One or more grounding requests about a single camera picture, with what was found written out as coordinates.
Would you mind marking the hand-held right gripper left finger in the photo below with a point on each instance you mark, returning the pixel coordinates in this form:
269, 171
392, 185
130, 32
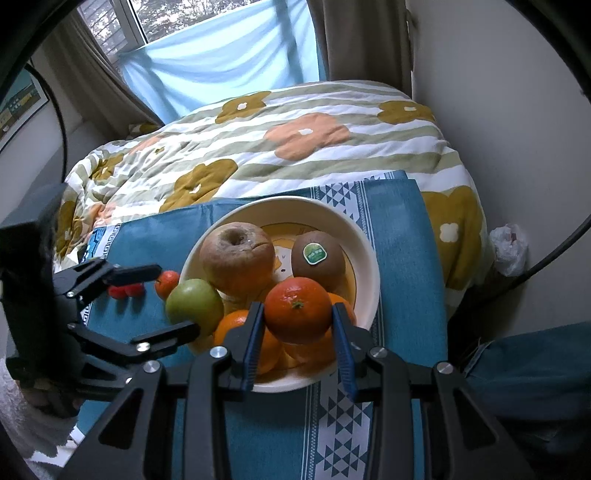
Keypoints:
253, 355

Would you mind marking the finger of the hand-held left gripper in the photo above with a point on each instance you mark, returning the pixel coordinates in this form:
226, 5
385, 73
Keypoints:
115, 276
143, 344

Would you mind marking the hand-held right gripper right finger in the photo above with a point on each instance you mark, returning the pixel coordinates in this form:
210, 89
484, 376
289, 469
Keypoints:
345, 357

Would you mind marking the small red tomato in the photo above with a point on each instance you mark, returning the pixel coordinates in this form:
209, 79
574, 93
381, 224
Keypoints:
117, 291
135, 289

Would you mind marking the large orange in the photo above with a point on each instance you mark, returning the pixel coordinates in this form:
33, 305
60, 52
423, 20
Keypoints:
226, 325
309, 353

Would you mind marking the small mandarin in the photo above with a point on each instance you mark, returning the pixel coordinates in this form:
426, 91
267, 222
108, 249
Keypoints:
167, 284
298, 309

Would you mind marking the green apple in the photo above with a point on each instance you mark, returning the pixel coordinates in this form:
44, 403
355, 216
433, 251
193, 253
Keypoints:
194, 302

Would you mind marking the cream bowl with yellow inside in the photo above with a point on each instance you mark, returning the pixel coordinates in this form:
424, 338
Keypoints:
360, 277

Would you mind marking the kiwi with green sticker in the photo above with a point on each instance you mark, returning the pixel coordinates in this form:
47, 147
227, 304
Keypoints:
318, 274

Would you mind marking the wrinkled brown apple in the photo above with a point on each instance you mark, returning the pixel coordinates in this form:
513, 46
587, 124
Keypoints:
235, 263

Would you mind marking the person's left hand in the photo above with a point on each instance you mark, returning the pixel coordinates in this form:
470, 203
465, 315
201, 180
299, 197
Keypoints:
51, 401

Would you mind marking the mandala patterned cloth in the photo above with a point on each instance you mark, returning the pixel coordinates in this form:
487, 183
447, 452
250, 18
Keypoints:
99, 242

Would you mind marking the blue cloth with triangle band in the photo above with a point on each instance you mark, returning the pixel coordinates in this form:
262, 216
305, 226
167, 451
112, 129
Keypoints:
406, 277

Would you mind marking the floral striped blanket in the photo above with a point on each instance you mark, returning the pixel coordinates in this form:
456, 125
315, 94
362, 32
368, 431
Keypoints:
323, 175

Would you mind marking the grey-brown curtain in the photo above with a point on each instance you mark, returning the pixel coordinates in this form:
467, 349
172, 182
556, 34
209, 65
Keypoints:
92, 92
360, 37

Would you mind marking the blue denim fabric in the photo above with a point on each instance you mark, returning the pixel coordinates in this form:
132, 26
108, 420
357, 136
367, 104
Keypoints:
531, 378

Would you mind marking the white plastic bag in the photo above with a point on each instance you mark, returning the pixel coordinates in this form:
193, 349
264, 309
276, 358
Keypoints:
508, 249

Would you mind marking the light blue window cloth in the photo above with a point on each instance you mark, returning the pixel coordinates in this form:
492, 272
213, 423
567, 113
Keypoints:
207, 60

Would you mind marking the window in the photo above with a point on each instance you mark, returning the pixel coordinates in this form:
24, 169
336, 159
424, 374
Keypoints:
184, 9

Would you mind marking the framed wall picture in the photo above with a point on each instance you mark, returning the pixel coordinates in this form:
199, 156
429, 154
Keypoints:
18, 106

